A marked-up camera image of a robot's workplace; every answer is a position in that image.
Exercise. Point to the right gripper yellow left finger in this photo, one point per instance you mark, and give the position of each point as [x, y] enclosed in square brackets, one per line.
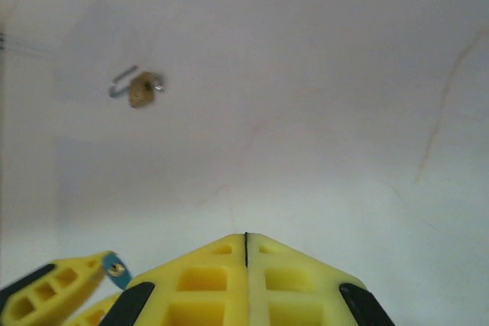
[233, 295]

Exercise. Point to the brass padlock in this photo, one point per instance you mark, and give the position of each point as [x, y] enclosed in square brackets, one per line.
[140, 91]

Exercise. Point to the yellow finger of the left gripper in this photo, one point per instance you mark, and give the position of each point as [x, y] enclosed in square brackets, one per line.
[99, 310]
[57, 284]

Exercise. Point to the small dark blue chip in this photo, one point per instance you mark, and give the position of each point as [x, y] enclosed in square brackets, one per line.
[118, 272]

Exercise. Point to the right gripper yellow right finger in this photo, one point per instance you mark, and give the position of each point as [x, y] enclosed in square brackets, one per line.
[260, 295]

